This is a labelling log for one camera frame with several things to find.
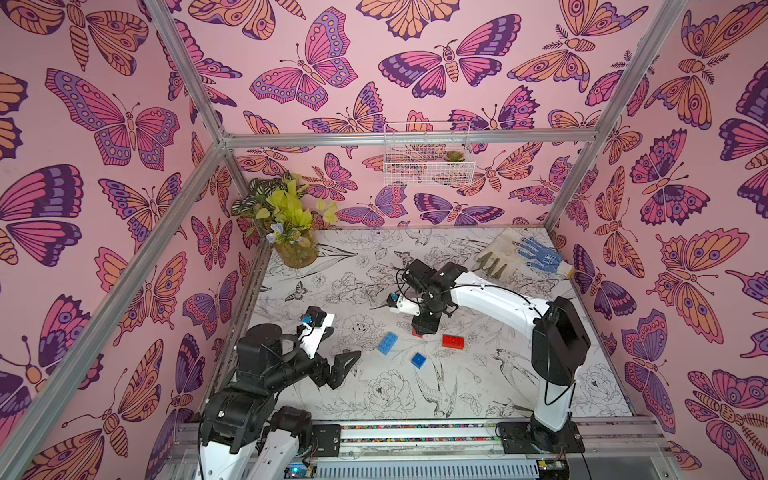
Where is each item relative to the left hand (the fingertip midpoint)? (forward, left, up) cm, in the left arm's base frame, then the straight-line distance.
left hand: (345, 339), depth 65 cm
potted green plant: (+44, +25, -1) cm, 51 cm away
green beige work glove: (+42, -51, -24) cm, 70 cm away
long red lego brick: (+10, -29, -24) cm, 39 cm away
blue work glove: (+42, -66, -24) cm, 82 cm away
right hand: (+13, -19, -16) cm, 28 cm away
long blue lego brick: (+9, -8, -23) cm, 26 cm away
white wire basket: (+58, -23, +7) cm, 62 cm away
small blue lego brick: (+4, -18, -23) cm, 29 cm away
